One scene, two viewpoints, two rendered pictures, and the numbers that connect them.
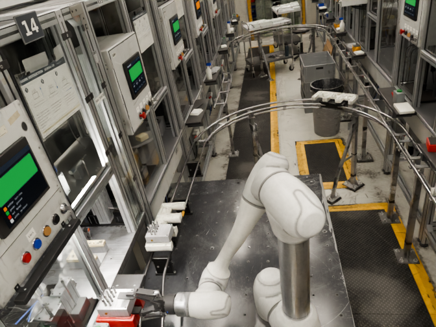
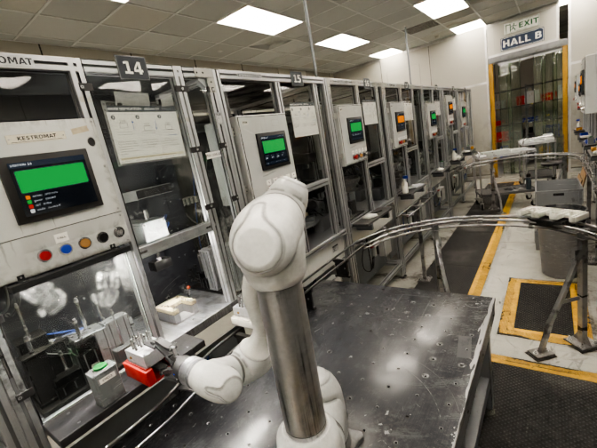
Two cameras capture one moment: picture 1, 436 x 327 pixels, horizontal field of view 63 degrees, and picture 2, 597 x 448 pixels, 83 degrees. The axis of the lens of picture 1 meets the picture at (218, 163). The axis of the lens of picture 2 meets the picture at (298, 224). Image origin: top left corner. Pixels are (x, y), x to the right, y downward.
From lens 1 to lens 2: 0.79 m
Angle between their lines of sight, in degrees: 29
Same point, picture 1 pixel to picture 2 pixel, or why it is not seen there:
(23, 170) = (67, 173)
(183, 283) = not seen: hidden behind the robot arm
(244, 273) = not seen: hidden behind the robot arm
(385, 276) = not seen: outside the picture
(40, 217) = (82, 227)
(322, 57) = (569, 185)
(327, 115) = (560, 250)
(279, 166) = (283, 189)
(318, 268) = (425, 410)
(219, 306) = (216, 383)
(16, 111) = (85, 125)
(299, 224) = (234, 243)
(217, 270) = (248, 345)
